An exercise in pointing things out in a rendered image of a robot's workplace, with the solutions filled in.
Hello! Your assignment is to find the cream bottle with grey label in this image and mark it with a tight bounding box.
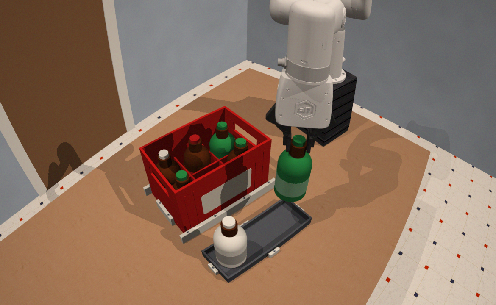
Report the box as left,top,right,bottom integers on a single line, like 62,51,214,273
213,216,247,268

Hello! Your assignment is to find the green bottle with pale label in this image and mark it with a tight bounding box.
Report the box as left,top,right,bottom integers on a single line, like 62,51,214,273
274,135,312,202

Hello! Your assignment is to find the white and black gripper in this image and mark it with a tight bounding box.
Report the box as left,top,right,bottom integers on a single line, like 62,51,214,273
266,69,336,153

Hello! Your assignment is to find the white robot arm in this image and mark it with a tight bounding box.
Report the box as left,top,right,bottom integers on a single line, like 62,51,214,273
269,0,372,84

